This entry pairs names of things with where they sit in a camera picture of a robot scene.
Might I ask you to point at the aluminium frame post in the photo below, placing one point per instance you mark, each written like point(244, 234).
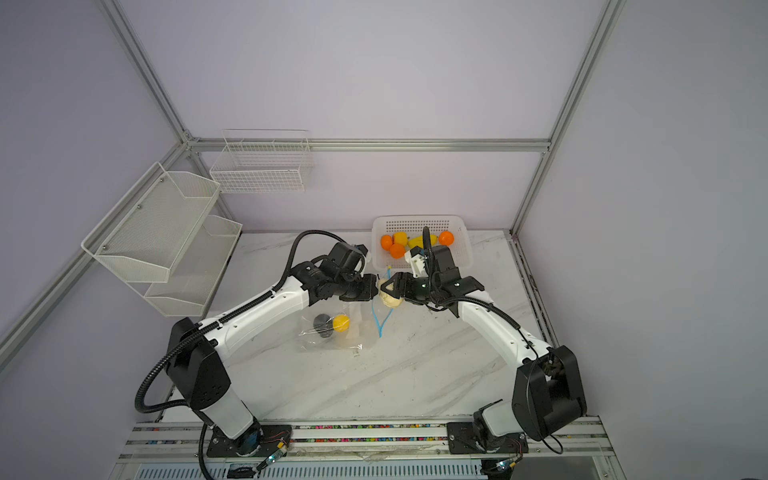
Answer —
point(597, 43)

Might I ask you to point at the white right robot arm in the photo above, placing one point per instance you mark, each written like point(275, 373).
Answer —
point(547, 392)

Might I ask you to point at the yellow banana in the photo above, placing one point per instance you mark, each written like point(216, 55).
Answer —
point(418, 242)

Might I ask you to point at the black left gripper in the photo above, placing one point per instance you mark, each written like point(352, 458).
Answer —
point(369, 289)

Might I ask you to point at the white wire wall basket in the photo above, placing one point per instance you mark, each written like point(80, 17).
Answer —
point(255, 161)

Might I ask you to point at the yellow pear-shaped lemon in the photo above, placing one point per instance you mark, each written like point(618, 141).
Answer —
point(341, 323)

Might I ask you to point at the clear zip top bag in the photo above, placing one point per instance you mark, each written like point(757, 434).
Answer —
point(346, 311)

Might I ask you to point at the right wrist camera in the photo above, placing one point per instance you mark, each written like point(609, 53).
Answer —
point(424, 263)

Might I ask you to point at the small orange tangerine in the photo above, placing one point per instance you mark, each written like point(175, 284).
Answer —
point(446, 238)

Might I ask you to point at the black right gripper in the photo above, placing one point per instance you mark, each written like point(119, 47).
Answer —
point(401, 279)

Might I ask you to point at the large orange fruit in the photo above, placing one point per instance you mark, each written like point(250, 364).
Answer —
point(386, 242)

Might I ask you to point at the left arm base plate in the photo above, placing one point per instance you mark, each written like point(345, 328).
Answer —
point(255, 442)

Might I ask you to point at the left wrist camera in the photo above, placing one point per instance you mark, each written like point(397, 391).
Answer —
point(345, 262)

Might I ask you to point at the white mesh two-tier shelf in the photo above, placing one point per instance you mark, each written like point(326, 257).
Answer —
point(165, 241)

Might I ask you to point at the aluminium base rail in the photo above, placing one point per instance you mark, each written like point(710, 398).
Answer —
point(372, 440)

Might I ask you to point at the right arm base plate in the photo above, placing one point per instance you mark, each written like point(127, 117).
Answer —
point(472, 438)

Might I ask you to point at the black avocado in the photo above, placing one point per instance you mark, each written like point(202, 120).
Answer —
point(323, 325)

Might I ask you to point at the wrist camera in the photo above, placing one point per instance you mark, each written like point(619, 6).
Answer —
point(424, 263)
point(345, 262)

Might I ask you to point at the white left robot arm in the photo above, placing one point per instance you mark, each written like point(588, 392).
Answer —
point(199, 354)

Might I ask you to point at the cream white pear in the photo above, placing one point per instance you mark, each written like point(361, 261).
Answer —
point(387, 299)

